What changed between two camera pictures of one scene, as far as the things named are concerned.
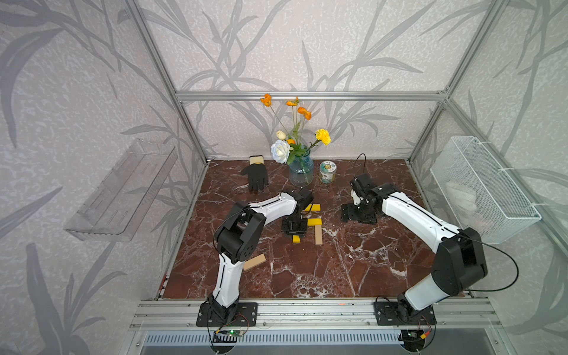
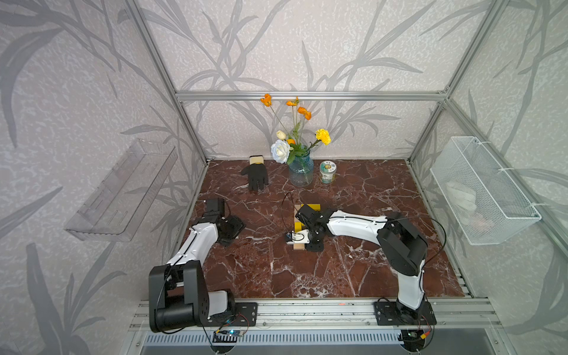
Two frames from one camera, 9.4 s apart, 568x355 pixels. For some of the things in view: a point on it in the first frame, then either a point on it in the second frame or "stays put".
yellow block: [315, 207] stays put
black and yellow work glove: [257, 172] stays put
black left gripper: [301, 233] to [237, 223]
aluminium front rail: [319, 313] stays put
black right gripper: [347, 214] to [313, 248]
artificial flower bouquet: [286, 148] stays put
